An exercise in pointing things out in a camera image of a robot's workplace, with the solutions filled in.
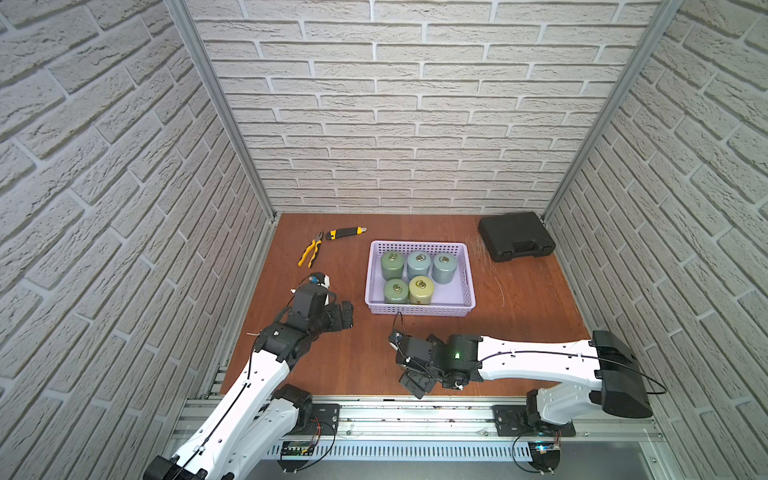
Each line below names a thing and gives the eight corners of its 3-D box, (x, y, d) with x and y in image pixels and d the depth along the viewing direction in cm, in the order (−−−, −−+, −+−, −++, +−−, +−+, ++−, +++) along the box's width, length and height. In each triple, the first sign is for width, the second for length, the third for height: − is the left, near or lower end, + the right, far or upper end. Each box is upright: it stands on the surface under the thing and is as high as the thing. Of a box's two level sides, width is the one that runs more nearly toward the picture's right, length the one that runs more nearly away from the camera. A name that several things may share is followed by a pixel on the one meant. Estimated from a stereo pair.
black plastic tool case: (493, 262, 106) (498, 253, 102) (477, 225, 118) (481, 215, 113) (551, 256, 109) (558, 246, 104) (530, 220, 120) (535, 210, 116)
